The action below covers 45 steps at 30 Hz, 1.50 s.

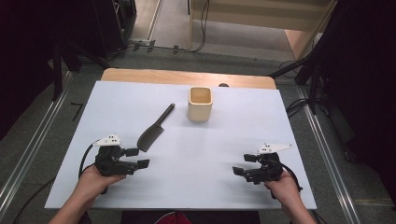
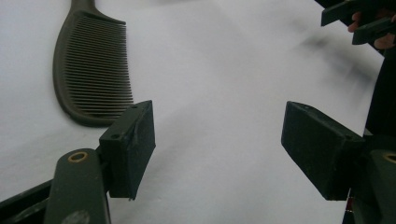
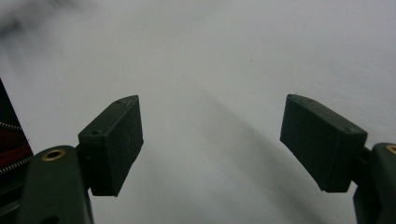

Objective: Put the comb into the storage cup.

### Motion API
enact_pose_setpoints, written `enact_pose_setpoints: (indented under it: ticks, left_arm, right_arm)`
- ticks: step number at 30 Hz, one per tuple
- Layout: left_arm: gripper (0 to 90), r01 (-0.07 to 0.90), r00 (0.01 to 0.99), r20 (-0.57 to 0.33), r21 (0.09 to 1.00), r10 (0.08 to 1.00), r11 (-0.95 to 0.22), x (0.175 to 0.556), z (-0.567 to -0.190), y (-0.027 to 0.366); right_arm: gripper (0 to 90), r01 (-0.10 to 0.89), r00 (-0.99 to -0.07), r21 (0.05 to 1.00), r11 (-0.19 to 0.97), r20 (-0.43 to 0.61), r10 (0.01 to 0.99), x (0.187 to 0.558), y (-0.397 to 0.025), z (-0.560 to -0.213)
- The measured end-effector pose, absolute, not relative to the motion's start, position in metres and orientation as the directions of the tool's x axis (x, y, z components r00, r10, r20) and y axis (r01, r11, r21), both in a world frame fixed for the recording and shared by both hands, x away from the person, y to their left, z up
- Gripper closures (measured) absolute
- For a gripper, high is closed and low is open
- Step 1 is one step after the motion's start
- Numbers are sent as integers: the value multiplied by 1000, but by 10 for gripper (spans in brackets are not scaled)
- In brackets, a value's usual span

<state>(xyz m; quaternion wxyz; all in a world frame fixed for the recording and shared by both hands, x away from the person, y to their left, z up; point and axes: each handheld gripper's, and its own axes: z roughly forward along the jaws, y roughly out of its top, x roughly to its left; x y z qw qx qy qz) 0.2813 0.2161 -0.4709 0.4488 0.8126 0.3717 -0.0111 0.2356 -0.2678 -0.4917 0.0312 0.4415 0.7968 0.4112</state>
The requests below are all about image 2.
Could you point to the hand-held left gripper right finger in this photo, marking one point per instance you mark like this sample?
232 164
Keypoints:
320 149

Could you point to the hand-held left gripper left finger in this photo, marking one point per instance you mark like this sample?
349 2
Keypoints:
129 149

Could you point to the dark brown plastic comb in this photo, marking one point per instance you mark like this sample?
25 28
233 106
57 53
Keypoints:
62 77

